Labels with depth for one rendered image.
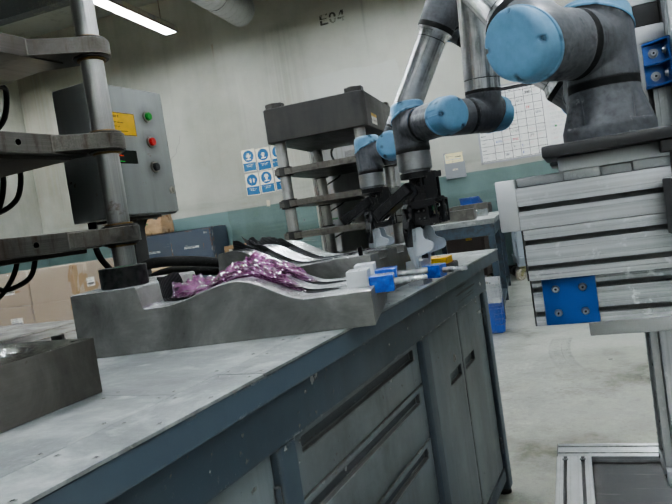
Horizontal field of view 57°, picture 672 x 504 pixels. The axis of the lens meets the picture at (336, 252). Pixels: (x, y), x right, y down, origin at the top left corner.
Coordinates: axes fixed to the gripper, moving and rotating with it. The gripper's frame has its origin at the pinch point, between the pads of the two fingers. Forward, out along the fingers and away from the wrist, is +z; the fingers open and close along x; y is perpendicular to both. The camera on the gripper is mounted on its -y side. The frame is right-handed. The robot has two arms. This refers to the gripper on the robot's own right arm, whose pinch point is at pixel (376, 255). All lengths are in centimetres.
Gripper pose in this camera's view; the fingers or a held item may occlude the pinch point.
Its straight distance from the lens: 186.7
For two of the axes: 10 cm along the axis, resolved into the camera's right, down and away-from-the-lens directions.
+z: 1.5, 9.9, 0.5
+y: 9.4, -1.3, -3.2
